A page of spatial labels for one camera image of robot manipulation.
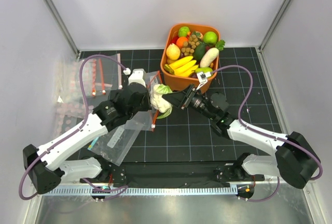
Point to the brown longan bunch toy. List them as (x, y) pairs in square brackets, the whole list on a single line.
[(189, 46)]

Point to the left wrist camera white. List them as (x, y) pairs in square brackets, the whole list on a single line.
[(138, 76)]

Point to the black grid mat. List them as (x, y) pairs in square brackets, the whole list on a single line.
[(187, 136)]

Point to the blue zipper clear bag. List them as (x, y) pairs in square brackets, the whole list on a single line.
[(114, 145)]

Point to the dark green avocado toy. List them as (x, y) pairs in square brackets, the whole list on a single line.
[(199, 52)]

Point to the yellow banana bunch toy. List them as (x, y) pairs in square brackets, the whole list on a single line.
[(183, 67)]

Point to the green pear toy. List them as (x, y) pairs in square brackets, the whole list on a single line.
[(204, 70)]

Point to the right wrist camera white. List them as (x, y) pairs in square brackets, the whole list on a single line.
[(202, 78)]

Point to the orange fruit toy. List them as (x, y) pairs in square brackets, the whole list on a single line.
[(180, 41)]

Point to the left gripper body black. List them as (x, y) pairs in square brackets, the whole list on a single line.
[(144, 106)]

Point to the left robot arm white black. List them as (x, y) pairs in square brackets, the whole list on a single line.
[(45, 165)]

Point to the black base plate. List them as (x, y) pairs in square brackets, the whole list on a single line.
[(171, 174)]

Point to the grey slotted cable duct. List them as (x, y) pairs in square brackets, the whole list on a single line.
[(86, 190)]

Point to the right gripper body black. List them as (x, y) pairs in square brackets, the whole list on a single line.
[(195, 101)]

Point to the orange zipper clear bag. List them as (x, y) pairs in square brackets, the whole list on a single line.
[(145, 120)]

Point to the red zipper clear bag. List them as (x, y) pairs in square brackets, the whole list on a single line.
[(98, 83)]

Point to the white radish toy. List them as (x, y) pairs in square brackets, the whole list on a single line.
[(209, 57)]

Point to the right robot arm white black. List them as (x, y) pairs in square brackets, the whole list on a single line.
[(289, 157)]

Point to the green apple toy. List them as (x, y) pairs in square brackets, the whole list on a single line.
[(210, 38)]

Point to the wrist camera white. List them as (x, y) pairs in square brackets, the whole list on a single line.
[(202, 78), (138, 76)]

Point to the yellow lemon toy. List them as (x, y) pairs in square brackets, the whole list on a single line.
[(173, 52)]

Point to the white cauliflower toy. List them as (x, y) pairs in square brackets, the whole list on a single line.
[(158, 102)]

